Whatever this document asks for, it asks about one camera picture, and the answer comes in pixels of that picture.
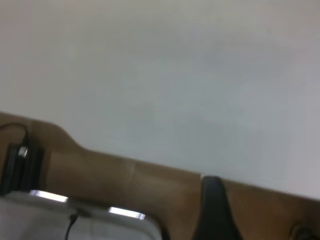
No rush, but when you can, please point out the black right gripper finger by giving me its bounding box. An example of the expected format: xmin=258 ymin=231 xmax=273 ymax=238
xmin=191 ymin=176 xmax=243 ymax=240

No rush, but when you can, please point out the white glossy tray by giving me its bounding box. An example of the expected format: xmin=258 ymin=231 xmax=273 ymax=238
xmin=0 ymin=189 xmax=164 ymax=240

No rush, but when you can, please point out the black box with silver knob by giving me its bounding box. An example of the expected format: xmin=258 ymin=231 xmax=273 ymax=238
xmin=0 ymin=142 xmax=46 ymax=196

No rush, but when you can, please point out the short black cable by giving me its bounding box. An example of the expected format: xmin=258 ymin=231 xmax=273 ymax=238
xmin=64 ymin=213 xmax=79 ymax=240

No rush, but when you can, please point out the thin black cable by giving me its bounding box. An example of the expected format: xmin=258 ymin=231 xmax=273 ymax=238
xmin=0 ymin=123 xmax=30 ymax=151

